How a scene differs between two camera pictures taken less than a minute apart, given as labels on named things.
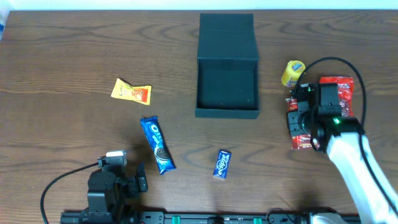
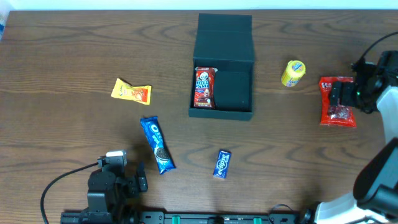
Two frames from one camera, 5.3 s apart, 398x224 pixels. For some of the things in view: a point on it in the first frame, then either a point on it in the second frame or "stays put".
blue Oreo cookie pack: (154, 134) stays put
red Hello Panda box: (299, 142) -> (205, 87)
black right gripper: (292, 119) -> (337, 94)
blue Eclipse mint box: (222, 164) stays put
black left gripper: (137, 181) stays put
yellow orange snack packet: (140, 94) stays put
